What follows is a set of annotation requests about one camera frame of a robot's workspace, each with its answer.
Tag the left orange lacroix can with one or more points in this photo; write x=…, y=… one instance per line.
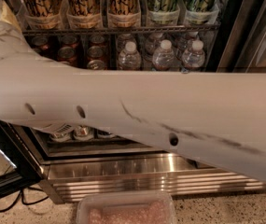
x=43, y=14

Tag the right orange lacroix can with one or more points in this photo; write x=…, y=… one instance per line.
x=123, y=13

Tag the green soda can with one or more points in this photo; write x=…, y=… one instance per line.
x=83, y=133
x=60, y=137

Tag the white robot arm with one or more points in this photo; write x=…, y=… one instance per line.
x=215, y=118

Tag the upper wire shelf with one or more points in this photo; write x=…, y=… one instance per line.
x=130, y=30

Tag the front right water bottle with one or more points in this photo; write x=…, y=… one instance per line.
x=194, y=56

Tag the orange lacroix can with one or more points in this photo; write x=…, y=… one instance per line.
x=43, y=14
x=84, y=14
x=123, y=13

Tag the left green lacroix can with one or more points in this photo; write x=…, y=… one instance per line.
x=162, y=12

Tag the middle centre coca-cola can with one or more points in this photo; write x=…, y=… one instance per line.
x=67, y=54

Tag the coca-cola can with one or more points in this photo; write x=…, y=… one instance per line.
x=67, y=54
x=96, y=53
x=97, y=65

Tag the stainless steel beverage fridge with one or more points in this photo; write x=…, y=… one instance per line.
x=74, y=169

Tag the open black fridge door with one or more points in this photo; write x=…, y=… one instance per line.
x=18, y=170

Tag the closed glass fridge door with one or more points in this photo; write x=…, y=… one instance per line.
x=245, y=50

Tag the left blue pepsi can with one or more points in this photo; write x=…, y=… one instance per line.
x=105, y=135

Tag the water bottle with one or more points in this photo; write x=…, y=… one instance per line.
x=163, y=56
x=194, y=56
x=129, y=58

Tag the middle right coca-cola can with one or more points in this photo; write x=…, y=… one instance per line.
x=96, y=53

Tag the middle orange lacroix can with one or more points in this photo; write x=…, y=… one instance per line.
x=84, y=14

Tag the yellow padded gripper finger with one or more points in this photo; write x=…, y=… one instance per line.
x=6, y=15

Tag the front left water bottle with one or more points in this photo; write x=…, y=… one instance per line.
x=129, y=58

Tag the green lacroix can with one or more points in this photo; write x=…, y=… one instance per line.
x=162, y=12
x=199, y=11

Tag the clear plastic bin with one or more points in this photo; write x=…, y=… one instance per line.
x=128, y=207

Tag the front middle water bottle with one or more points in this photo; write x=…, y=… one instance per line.
x=163, y=56

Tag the left green soda can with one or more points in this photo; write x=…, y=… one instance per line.
x=60, y=137

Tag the front right coca-cola can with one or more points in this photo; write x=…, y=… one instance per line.
x=97, y=65

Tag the right green lacroix can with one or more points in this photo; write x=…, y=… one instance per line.
x=199, y=11

